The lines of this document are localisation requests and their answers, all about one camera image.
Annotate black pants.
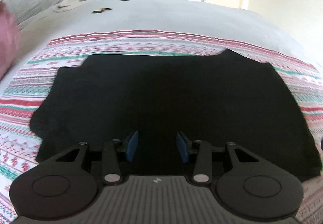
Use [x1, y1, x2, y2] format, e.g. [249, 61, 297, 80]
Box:
[30, 50, 322, 181]

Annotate patterned red green blanket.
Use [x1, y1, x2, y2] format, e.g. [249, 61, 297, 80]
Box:
[1, 30, 322, 223]

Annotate white bed sheet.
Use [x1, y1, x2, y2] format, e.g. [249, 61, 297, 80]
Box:
[0, 0, 301, 88]

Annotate black sunglasses on bed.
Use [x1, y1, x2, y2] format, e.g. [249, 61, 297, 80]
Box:
[92, 8, 112, 14]

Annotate beige cloth on bed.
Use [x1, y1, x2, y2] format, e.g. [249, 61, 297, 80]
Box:
[51, 0, 87, 13]

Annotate pink pillow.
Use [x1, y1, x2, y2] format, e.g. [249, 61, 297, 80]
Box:
[0, 1, 20, 78]

